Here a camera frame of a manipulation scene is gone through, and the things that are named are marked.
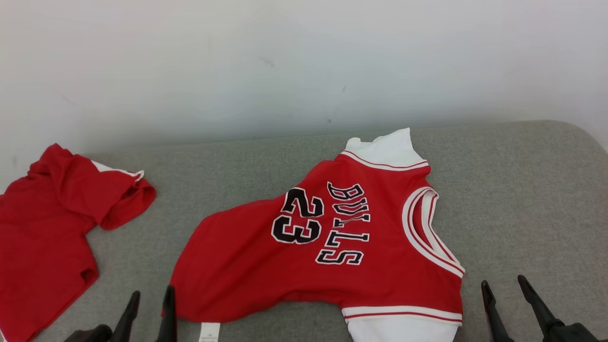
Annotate red Bulls 23 jersey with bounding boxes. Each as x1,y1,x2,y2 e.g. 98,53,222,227
161,127,466,342

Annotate red shorts with white stripe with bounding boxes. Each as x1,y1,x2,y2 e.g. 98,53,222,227
0,143,157,342

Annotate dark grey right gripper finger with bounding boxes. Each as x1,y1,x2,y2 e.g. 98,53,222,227
481,280,515,342
517,275,567,342

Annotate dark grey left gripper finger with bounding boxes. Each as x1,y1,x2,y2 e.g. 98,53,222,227
112,291,142,342
156,285,178,342

